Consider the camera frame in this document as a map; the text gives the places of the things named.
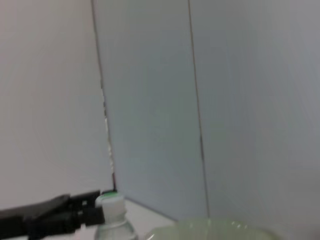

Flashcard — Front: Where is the clear green-label water bottle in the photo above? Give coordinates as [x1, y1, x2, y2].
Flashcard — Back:
[94, 191, 138, 240]

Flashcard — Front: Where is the green glass fruit plate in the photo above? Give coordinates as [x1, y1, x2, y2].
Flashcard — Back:
[143, 217, 283, 240]

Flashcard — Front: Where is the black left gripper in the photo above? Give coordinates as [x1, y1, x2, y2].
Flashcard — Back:
[0, 190, 106, 240]

